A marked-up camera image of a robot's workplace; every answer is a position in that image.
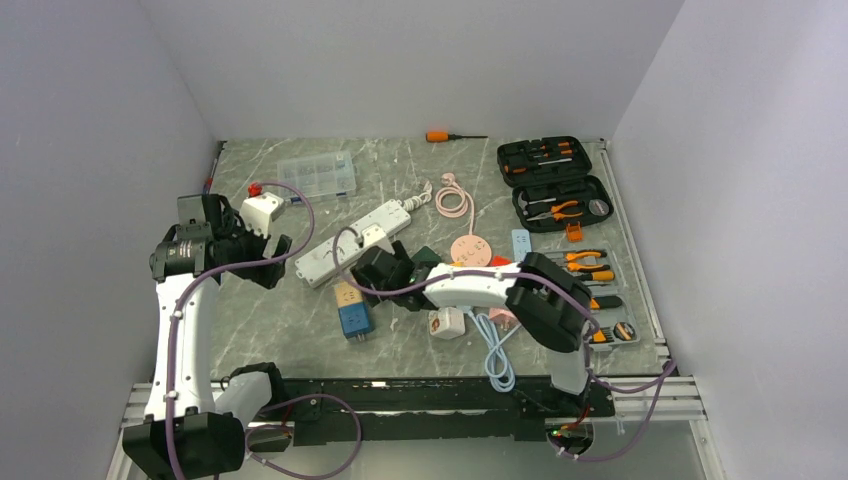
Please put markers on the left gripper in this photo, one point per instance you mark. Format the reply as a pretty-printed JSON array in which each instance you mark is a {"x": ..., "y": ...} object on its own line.
[{"x": 234, "y": 224}]

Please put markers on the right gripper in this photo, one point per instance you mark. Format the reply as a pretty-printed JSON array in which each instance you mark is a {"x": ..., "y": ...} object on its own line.
[{"x": 400, "y": 253}]

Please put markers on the orange cube adapter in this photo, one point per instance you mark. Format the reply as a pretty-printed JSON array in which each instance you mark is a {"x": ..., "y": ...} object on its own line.
[{"x": 347, "y": 295}]

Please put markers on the white long power strip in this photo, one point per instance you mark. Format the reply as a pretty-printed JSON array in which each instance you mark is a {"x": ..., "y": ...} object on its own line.
[{"x": 317, "y": 265}]

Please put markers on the dark blue cube adapter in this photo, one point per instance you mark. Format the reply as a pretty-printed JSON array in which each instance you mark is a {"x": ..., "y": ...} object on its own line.
[{"x": 355, "y": 321}]

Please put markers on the white plug with cord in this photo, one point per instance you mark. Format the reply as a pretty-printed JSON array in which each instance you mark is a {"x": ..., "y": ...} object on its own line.
[{"x": 414, "y": 202}]

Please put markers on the white cube adapter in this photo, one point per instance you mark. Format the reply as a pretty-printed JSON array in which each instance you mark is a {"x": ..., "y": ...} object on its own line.
[{"x": 446, "y": 323}]

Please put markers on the pink round socket base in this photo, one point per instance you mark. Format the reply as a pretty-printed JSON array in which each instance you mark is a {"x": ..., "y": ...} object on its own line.
[{"x": 471, "y": 251}]

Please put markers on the light blue power strip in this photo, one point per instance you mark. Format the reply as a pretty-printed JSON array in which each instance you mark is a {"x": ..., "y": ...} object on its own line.
[{"x": 521, "y": 243}]

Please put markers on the black tool case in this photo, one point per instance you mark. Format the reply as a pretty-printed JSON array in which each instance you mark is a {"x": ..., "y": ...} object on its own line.
[{"x": 548, "y": 171}]

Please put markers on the grey tool case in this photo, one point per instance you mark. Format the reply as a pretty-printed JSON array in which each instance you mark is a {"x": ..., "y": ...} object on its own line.
[{"x": 615, "y": 321}]

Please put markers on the dark green cube adapter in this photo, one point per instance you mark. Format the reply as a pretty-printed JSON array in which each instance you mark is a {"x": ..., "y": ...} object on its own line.
[{"x": 426, "y": 255}]

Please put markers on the red cube adapter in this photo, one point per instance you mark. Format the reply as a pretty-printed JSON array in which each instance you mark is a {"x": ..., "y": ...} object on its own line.
[{"x": 500, "y": 261}]

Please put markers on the pink cube socket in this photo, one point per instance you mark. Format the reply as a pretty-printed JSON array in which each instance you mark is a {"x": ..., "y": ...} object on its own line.
[{"x": 503, "y": 318}]

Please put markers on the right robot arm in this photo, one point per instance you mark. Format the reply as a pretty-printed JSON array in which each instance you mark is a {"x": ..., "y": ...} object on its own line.
[{"x": 551, "y": 305}]

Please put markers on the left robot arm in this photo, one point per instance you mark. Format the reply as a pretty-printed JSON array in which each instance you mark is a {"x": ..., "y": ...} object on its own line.
[{"x": 187, "y": 431}]

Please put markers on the clear screw organizer box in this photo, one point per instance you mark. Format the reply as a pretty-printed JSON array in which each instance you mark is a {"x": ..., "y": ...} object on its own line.
[{"x": 319, "y": 177}]

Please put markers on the orange handled screwdriver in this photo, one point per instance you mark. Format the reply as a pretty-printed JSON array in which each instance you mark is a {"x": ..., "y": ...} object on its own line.
[{"x": 444, "y": 136}]

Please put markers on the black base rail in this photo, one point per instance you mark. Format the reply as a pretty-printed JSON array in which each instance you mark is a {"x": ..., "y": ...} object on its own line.
[{"x": 431, "y": 408}]

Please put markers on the orange handled pliers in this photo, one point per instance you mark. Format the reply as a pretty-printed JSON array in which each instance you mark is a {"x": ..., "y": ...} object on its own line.
[{"x": 566, "y": 210}]

